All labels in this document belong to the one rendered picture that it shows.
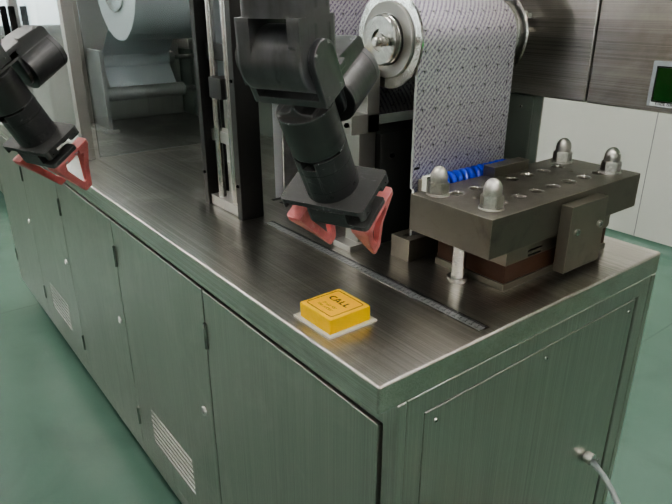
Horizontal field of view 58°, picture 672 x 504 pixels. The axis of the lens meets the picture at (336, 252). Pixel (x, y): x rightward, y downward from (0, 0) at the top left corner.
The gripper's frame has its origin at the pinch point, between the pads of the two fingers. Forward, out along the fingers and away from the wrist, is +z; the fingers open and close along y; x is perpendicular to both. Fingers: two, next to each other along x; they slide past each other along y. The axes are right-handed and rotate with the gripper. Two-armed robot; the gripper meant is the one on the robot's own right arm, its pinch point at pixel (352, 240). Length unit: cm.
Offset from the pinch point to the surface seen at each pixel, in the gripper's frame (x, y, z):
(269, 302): 2.9, 16.5, 15.3
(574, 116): -265, 32, 194
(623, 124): -256, 4, 189
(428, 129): -32.9, 5.0, 10.9
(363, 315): 1.1, 1.7, 14.8
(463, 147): -38.0, 1.8, 18.6
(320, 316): 4.6, 5.7, 11.9
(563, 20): -64, -8, 10
